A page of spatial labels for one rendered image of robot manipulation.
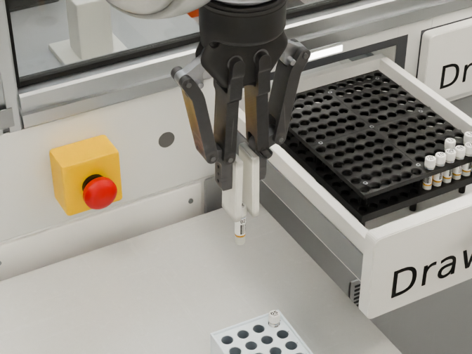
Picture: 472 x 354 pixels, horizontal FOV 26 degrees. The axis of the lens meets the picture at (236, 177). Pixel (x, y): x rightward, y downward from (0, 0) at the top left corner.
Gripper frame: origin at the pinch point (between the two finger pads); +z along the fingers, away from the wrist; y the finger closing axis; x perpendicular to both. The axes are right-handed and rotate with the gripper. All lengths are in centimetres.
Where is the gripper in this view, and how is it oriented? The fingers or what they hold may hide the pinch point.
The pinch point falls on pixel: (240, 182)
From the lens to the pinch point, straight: 98.2
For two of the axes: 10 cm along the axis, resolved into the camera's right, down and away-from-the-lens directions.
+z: -0.1, 8.1, 5.8
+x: 4.5, 5.2, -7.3
